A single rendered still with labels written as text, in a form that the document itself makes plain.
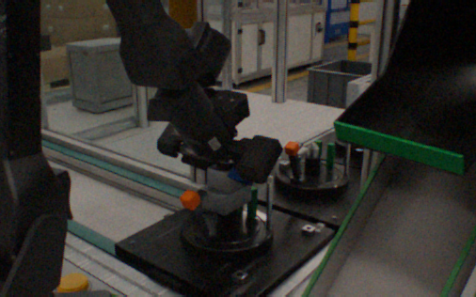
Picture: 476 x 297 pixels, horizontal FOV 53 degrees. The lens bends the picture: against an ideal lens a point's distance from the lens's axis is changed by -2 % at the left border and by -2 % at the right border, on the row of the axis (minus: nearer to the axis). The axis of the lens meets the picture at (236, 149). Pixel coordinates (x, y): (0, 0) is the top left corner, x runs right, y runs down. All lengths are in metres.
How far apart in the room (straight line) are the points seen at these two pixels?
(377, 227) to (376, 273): 0.05
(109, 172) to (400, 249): 0.69
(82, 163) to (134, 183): 0.18
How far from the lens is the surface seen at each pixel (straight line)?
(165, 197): 0.96
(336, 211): 0.83
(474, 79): 0.55
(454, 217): 0.56
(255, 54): 6.20
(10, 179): 0.37
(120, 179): 1.05
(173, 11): 0.84
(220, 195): 0.67
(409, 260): 0.56
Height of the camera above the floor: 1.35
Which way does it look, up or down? 20 degrees down
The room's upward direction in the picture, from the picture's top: straight up
